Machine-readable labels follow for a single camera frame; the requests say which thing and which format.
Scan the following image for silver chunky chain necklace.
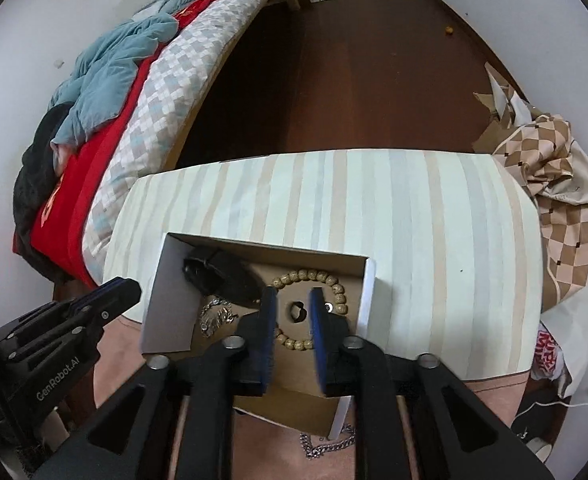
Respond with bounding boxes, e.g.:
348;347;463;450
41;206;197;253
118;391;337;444
299;422;358;460

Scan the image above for silver charm bracelet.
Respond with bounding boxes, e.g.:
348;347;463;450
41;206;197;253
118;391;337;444
198;296;240;337

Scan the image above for white cardboard jewelry box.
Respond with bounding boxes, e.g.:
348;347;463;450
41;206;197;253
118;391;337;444
141;233;375;452

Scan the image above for red blanket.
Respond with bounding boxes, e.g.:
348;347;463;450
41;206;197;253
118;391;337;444
11;0;260;288

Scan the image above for black wristband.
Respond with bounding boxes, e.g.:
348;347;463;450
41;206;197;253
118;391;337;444
182;246;265;308

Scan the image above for red white plastic bag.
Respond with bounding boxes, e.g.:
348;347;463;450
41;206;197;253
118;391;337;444
530;323;565;382

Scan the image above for black fuzzy blanket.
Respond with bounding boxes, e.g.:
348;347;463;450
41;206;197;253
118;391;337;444
12;102;73;266

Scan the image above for striped glossy table mat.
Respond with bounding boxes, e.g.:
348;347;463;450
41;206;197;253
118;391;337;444
103;150;542;380

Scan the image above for bed with checkered mattress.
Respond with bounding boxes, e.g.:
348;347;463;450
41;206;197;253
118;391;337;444
11;0;301;288

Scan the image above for blue quilt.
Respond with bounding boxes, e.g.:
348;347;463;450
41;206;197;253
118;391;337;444
49;0;193;151

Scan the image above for checkered beige cloth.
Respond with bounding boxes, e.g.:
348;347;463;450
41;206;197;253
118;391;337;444
486;114;588;310

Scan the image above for torn cardboard pieces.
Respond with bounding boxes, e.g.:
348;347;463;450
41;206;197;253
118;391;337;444
472;63;534;154

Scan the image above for wooden bead bracelet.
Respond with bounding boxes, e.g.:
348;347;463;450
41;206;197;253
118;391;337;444
264;268;350;352

